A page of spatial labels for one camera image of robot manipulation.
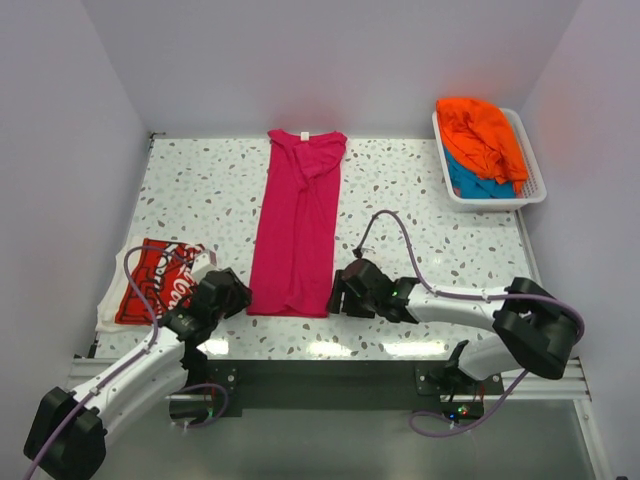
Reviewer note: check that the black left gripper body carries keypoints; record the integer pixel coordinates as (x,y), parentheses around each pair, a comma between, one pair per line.
(237,300)

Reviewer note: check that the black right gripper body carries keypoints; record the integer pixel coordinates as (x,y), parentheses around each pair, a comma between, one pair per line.
(353,305)

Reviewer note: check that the magenta t shirt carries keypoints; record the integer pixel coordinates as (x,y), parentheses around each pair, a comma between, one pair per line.
(292,268)

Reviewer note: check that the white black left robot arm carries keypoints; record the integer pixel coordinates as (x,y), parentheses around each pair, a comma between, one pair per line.
(73,428)

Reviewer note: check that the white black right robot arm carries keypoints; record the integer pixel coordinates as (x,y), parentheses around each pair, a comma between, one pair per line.
(527,328)

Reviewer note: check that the folded white red t shirt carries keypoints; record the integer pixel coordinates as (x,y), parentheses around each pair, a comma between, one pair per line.
(152,276)

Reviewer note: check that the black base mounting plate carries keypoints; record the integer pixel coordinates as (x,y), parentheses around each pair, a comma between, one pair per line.
(230,387)

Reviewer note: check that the blue t shirt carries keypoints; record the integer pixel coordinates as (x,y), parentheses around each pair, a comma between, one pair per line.
(468,185)

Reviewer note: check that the orange t shirt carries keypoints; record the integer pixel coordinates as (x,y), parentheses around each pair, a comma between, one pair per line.
(480,138)

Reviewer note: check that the white plastic basket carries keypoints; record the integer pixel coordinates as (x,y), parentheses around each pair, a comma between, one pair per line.
(533,191)

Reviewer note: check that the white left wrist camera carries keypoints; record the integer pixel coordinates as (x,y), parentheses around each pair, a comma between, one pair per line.
(203,263)

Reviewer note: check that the aluminium rail frame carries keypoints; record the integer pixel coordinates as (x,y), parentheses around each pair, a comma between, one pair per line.
(540,433)

